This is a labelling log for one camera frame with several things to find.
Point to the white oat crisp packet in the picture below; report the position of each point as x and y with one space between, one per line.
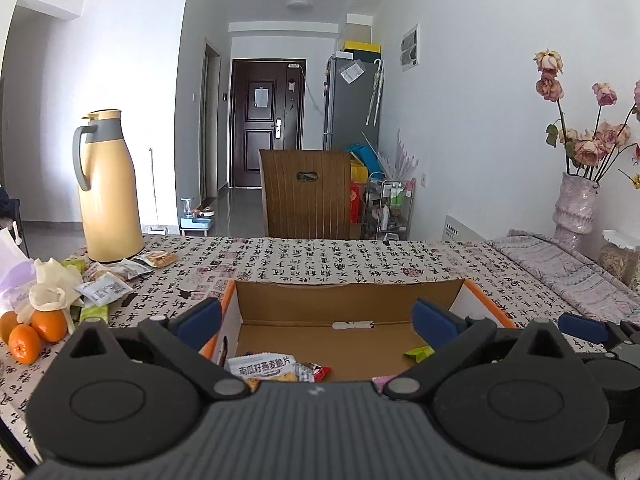
256 368

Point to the orange white cardboard box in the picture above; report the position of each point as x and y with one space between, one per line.
359 331

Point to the green snack packet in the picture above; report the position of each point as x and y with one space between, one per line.
93 313

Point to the orange tangerine right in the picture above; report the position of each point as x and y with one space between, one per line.
50 326

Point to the orange tangerine front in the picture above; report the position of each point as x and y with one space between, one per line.
24 344

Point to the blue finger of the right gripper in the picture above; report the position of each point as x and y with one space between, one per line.
608 334

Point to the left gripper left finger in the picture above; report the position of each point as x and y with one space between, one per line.
176 344

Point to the yellow thermos jug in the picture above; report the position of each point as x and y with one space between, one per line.
107 188

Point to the wooden chair back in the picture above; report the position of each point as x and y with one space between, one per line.
306 194

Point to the calligraphy print tablecloth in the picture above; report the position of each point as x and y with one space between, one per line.
206 265

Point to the pink textured vase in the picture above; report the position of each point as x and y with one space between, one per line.
574 210

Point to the white qr code packet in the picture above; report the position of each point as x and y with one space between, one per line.
105 290

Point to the grey refrigerator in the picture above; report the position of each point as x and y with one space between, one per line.
351 99

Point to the pink snack packet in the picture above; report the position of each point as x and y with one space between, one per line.
379 382

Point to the orange tangerine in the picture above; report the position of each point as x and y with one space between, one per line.
24 344
50 326

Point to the grey folded runner cloth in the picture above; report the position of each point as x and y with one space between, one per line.
579 281

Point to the dried pink rose bouquet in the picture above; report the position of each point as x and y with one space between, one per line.
590 153

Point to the dark brown entrance door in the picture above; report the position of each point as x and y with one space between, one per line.
267 112

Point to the white artificial flower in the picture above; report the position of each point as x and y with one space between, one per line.
54 290

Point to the metal wire storage cart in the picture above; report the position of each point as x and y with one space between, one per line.
387 207

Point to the yellow box on refrigerator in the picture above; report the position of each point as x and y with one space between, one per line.
360 46

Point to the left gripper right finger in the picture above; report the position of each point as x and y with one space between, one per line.
457 335

